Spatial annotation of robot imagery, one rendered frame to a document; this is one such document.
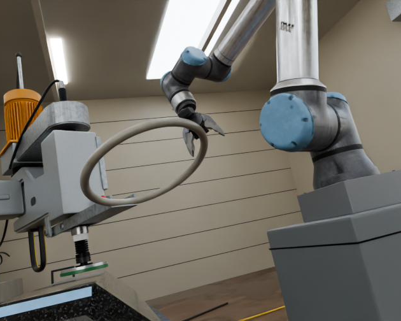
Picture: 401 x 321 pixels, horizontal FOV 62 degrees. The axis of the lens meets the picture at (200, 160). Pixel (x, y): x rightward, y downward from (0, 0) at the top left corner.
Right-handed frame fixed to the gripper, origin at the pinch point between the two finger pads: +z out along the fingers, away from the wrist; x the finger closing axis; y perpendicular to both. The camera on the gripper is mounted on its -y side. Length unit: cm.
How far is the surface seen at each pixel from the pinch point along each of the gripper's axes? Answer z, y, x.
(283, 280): 49, 10, 2
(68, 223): -21, 26, 80
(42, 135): -70, 17, 74
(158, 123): -5.5, -18.9, 7.9
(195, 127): -5.3, -5.6, -0.3
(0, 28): -390, 128, 169
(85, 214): -15, 16, 64
